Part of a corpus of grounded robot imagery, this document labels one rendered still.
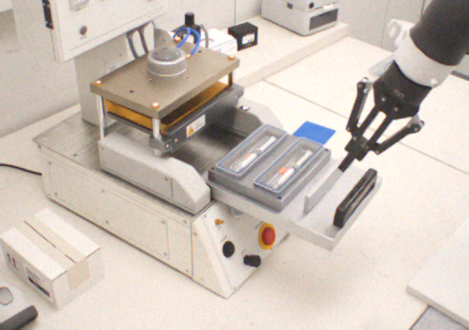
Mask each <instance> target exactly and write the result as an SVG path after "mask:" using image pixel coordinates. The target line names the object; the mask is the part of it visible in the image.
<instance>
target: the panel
mask: <svg viewBox="0 0 469 330"><path fill-rule="evenodd" d="M201 217H202V221H203V222H204V224H205V226H206V230H207V233H208V234H209V237H210V239H211V241H212V244H213V247H214V249H215V251H216V254H217V255H218V259H219V260H220V263H221V264H222V267H223V269H224V274H225V276H226V278H227V279H228V281H229V285H230V288H231V289H232V292H233V293H235V291H236V289H238V288H239V286H240V285H241V284H243V282H244V281H245V280H246V279H247V278H248V277H249V276H250V274H251V273H252V272H253V271H254V270H255V269H256V268H255V267H250V266H249V265H246V264H244V257H245V255H249V256H250V255H251V254H253V255H259V256H260V257H261V262H262V260H263V259H265V258H266V257H267V255H268V254H269V253H270V252H271V251H272V249H273V248H275V247H276V245H277V244H278V243H279V242H280V241H281V240H282V239H283V238H284V236H285V235H286V234H287V232H285V231H284V230H282V229H280V228H278V227H274V226H273V225H271V224H269V223H268V222H263V221H262V220H260V219H258V218H256V217H253V216H251V215H250V214H247V213H246V212H244V214H243V215H242V216H241V217H232V216H231V215H230V214H229V211H228V204H226V203H223V202H222V201H218V200H217V202H216V203H214V204H213V205H212V206H211V207H210V208H209V209H208V210H206V211H205V212H204V213H203V214H202V215H201ZM265 227H273V229H274V232H275V235H276V237H275V240H274V242H273V244H272V245H270V246H268V245H265V244H263V242H262V232H263V230H264V228H265ZM227 243H233V244H234V254H233V256H231V257H228V256H226V255H225V254H224V246H225V244H227Z"/></svg>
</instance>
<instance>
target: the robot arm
mask: <svg viewBox="0 0 469 330"><path fill-rule="evenodd" d="M424 11H425V12H424V13H423V15H422V17H421V18H420V21H419V22H417V24H413V23H410V22H407V21H404V20H394V19H392V20H391V21H390V23H389V24H388V27H387V30H388V33H389V36H390V38H391V40H392V43H393V44H394V47H395V52H394V56H395V59H394V60H393V61H392V62H391V64H390V65H389V67H388V68H387V70H386V72H385V73H384V74H383V75H382V77H380V78H377V79H376V80H375V81H373V80H369V79H368V78H367V77H364V78H363V79H361V80H360V81H359V82H358V84H357V96H356V98H355V100H354V106H353V109H352V111H351V114H350V115H349V121H348V122H347V125H346V127H345V130H346V131H347V132H350V134H351V136H352V137H351V138H350V140H349V142H348V143H347V144H346V145H345V147H344V150H345V151H346V152H348V154H347V155H346V156H345V157H344V160H343V161H342V162H341V163H340V165H339V166H338V169H339V170H340V171H342V172H345V171H347V170H348V168H349V166H351V165H352V164H353V162H354V160H359V161H361V160H363V159H364V158H365V156H366V154H368V153H369V151H374V152H375V154H377V155H379V154H382V153H383V152H384V151H385V150H387V149H389V148H391V147H392V146H394V144H397V143H398V142H399V141H400V140H401V139H402V138H405V137H406V136H407V135H409V134H413V133H419V132H420V131H421V129H422V128H423V127H424V126H425V123H424V121H422V120H420V118H419V115H418V112H419V111H420V104H421V102H423V101H424V100H425V97H427V96H428V95H429V93H430V92H431V90H432V89H433V88H436V87H438V86H440V85H442V83H443V82H444V81H445V80H446V78H447V77H448V76H449V75H450V74H451V72H452V71H453V70H454V68H455V67H456V66H457V65H459V63H461V61H462V60H463V57H464V55H465V54H466V55H469V0H431V2H430V3H429V5H428V6H427V8H425V10H424ZM372 89H373V92H374V107H373V108H372V110H371V111H370V112H369V115H368V116H367V117H366V118H365V121H364V122H363V123H362V124H361V125H360V126H357V125H358V123H359V118H360V116H361V114H362V112H363V110H364V105H365V101H366V99H367V97H368V93H370V92H371V91H372ZM380 112H382V113H384V115H385V116H386V117H385V118H384V121H383V122H382V123H381V124H380V125H379V127H378V128H377V130H376V131H375V133H374V134H373V135H372V137H371V138H370V139H367V138H366V137H364V136H363V134H364V133H365V132H366V131H367V129H368V128H369V127H370V125H371V124H372V123H373V122H374V120H375V119H376V117H377V116H378V115H379V113H380ZM407 117H411V119H410V120H409V121H408V124H407V125H405V126H404V127H402V128H401V129H400V130H399V131H398V132H397V133H394V134H393V135H392V136H390V137H389V138H387V139H385V140H384V141H383V142H382V143H377V141H378V140H379V139H380V138H381V137H382V135H383V134H384V132H385V131H386V130H387V128H388V127H389V125H390V124H391V123H392V122H393V120H399V119H402V118H407Z"/></svg>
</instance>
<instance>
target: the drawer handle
mask: <svg viewBox="0 0 469 330"><path fill-rule="evenodd" d="M377 174H378V172H377V170H374V169H372V168H369V170H367V171H366V172H365V174H364V176H362V177H361V179H360V180H359V181H358V182H357V184H356V185H355V186H354V187H353V189H352V190H351V191H350V192H349V193H348V194H347V195H346V196H345V197H344V199H343V200H342V201H341V203H340V204H338V206H337V208H336V210H335V213H334V216H333V225H334V226H338V227H341V228H343V227H344V226H345V220H346V217H347V216H348V215H349V214H350V213H351V211H352V210H353V209H354V207H355V206H356V205H357V204H358V202H359V201H360V199H361V198H363V197H364V194H365V193H366V192H367V191H368V189H369V187H371V188H374V187H376V180H377Z"/></svg>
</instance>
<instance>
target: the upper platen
mask: <svg viewBox="0 0 469 330"><path fill-rule="evenodd" d="M227 88H228V84H226V83H224V82H220V81H217V82H215V83H214V84H212V86H209V87H207V88H206V89H205V90H204V91H202V92H201V93H198V94H197V95H195V96H194V97H193V98H191V99H189V101H187V102H186V103H184V104H182V105H180V106H179V107H178V108H177V109H174V110H172V112H170V113H169V114H167V115H165V116H163V117H162V118H161V119H160V121H161V135H162V136H164V137H165V136H166V131H167V130H168V129H170V128H171V127H173V126H175V125H176V124H178V122H179V121H181V120H183V118H185V117H186V116H188V115H190V114H192V113H193V112H194V111H195V110H196V109H199V108H200V107H201V106H203V105H204V104H206V103H208V102H209V101H211V100H212V99H213V98H215V97H216V96H217V95H218V94H220V93H221V92H223V91H225V90H226V89H227ZM105 107H106V110H107V112H106V115H107V116H110V117H111V118H113V119H115V120H116V121H119V122H122V123H125V124H126V125H128V126H130V127H134V128H136V129H138V130H140V131H142V132H146V133H148V134H149V135H150V136H151V135H153V130H152V118H151V116H149V115H144V114H141V113H140V112H138V111H136V110H132V109H130V108H128V107H126V106H124V105H120V104H118V103H116V102H114V101H112V100H108V99H106V100H105Z"/></svg>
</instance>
